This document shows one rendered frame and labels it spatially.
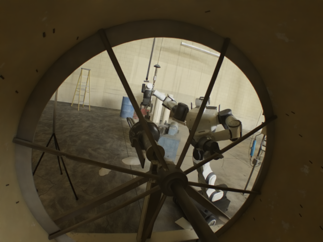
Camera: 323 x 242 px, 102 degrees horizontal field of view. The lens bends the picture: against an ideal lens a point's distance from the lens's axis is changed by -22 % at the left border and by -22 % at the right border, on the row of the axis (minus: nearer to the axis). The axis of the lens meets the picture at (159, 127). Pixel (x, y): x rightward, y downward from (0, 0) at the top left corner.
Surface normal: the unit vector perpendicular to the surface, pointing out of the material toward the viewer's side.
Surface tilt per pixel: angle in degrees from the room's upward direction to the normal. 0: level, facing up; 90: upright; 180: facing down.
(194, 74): 90
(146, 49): 90
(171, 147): 90
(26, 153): 90
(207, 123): 105
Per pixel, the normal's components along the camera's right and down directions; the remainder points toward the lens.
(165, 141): -0.16, 0.18
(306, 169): -0.96, 0.14
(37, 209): 0.26, 0.26
